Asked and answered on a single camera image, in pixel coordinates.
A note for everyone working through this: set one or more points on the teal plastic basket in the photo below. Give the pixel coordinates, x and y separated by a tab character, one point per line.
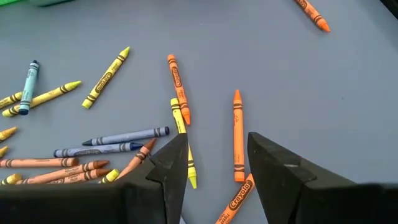
51	2

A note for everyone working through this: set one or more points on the orange crayon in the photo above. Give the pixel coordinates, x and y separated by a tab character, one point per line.
312	14
237	199
178	88
238	137

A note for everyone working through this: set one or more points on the light blue crayon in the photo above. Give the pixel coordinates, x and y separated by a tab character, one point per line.
28	88

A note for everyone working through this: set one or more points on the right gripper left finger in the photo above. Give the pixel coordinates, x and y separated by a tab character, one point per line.
161	193

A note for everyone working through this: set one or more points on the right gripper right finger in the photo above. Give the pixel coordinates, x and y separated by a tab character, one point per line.
295	193

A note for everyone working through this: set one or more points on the blue violet crayon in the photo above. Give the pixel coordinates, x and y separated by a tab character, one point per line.
127	137

